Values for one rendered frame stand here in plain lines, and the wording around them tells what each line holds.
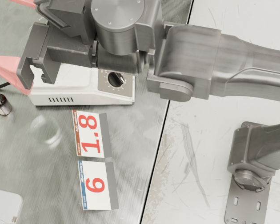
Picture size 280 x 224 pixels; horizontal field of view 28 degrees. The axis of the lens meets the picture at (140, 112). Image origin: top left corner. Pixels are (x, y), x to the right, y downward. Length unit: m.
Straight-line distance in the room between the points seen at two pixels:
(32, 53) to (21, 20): 0.56
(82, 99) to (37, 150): 0.13
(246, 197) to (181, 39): 0.45
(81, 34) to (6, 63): 0.10
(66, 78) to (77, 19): 0.44
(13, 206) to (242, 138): 0.43
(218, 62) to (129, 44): 0.10
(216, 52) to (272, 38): 0.53
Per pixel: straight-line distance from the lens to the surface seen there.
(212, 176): 1.04
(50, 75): 0.69
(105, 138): 1.06
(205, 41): 0.65
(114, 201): 1.03
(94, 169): 1.03
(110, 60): 0.66
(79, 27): 0.62
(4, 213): 1.06
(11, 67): 0.66
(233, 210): 1.02
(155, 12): 0.59
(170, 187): 1.03
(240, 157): 0.90
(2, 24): 1.22
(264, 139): 0.87
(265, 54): 0.65
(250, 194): 1.03
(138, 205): 1.03
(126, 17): 0.59
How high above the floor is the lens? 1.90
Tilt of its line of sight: 68 degrees down
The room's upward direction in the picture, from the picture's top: 8 degrees counter-clockwise
